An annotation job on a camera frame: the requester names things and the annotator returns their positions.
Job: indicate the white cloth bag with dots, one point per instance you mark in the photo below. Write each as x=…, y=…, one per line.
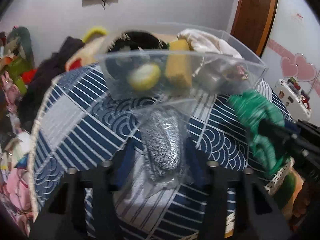
x=203, y=42

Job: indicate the white stickered suitcase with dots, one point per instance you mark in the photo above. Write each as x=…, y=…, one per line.
x=293, y=100

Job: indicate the beige patchwork blanket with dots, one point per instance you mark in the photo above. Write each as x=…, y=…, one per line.
x=91, y=52

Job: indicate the green knitted cloth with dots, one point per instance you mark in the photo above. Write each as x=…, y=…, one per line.
x=252, y=109

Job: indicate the yellow plush ball face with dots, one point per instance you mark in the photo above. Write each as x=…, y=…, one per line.
x=145, y=77

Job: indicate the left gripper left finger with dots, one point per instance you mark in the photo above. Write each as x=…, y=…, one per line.
x=63, y=215

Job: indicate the brown wooden wardrobe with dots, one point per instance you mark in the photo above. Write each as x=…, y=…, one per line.
x=253, y=23

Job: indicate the grey green neck pillow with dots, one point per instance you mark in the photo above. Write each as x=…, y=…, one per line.
x=19, y=43

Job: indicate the bagged steel wool scrubber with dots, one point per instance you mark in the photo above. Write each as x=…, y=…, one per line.
x=163, y=128

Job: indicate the black chain pattern pouch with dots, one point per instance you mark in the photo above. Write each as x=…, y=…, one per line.
x=130, y=50

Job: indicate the green cardboard box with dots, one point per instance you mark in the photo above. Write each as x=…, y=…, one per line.
x=15, y=69

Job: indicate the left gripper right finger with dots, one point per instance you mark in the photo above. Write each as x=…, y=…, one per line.
x=257, y=215

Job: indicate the yellow foam tube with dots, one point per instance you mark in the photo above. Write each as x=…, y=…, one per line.
x=94, y=31

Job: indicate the clear plastic bin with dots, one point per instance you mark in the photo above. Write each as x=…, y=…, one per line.
x=207, y=68

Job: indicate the floral fabric scrunchie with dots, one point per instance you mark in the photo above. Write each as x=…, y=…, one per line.
x=238, y=73

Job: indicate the pink plush toy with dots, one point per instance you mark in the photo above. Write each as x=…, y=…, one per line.
x=17, y=189

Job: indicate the blue patterned tablecloth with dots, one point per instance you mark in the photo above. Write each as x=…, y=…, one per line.
x=79, y=125

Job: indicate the black clothing pile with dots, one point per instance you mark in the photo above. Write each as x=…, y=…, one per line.
x=42, y=80

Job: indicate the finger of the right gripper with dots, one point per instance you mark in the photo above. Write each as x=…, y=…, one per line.
x=276, y=133

